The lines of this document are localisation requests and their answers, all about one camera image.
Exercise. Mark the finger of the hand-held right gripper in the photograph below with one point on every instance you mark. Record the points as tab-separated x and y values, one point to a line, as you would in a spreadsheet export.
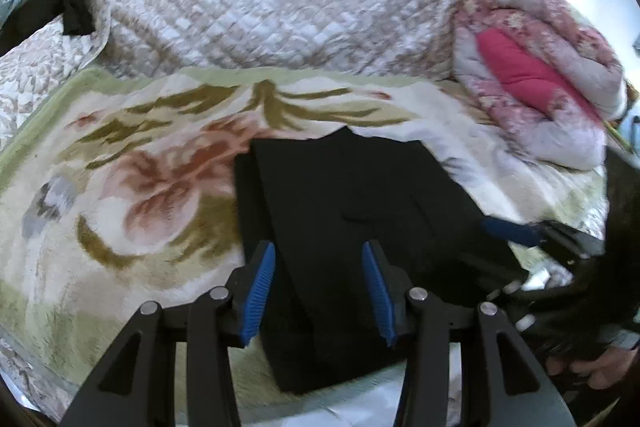
510	231

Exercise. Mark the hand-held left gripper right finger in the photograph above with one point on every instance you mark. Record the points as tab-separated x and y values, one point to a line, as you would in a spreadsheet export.
377	292

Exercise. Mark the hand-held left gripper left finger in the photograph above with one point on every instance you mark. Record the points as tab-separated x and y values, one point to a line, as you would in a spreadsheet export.
257	292

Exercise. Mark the black pants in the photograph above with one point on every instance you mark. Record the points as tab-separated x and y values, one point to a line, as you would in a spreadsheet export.
350	187

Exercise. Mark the person's right hand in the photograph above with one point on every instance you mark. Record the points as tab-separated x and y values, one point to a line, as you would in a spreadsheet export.
600	367

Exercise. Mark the floral fleece blanket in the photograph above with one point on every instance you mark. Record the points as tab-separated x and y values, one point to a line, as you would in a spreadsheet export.
150	167

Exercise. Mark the pink floral comforter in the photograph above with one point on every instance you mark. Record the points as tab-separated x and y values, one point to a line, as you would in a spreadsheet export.
525	27

